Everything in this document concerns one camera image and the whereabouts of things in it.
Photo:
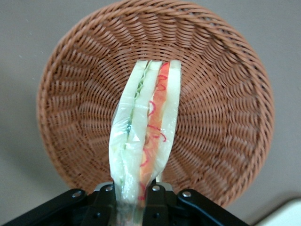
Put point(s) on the round brown wicker basket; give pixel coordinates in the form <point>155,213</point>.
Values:
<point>211,106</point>

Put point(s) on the beige plastic tray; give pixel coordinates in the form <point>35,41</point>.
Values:
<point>282,214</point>

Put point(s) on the triangle sandwich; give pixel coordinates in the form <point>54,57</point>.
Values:
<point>145,117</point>

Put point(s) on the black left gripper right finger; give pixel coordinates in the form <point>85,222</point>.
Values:
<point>164,207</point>

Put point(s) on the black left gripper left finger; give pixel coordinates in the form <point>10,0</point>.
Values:
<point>94,207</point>

